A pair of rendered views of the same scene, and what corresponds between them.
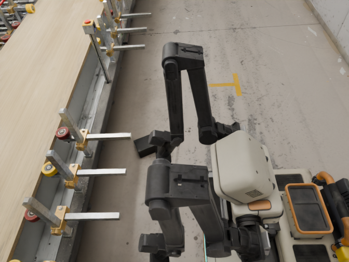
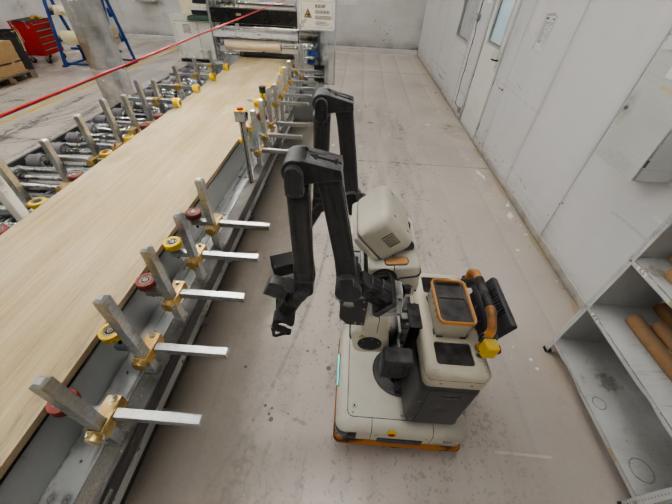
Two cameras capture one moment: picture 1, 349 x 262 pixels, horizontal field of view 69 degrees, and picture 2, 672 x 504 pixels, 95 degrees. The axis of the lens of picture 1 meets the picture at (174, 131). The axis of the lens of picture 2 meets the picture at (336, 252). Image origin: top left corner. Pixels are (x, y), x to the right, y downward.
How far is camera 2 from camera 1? 0.41 m
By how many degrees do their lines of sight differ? 9
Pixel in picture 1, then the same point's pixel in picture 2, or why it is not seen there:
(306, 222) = (449, 314)
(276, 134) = (432, 269)
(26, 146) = (149, 220)
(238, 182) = (375, 222)
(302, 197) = (448, 293)
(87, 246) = (195, 366)
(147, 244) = (273, 282)
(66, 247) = (175, 330)
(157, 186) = (294, 155)
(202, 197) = (334, 168)
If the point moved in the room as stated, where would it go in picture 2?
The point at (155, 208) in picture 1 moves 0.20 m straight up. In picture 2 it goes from (290, 169) to (282, 52)
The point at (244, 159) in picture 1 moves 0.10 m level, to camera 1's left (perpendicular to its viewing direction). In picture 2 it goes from (384, 204) to (351, 204)
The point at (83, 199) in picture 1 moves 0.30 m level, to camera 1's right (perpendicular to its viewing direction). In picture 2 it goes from (204, 286) to (263, 286)
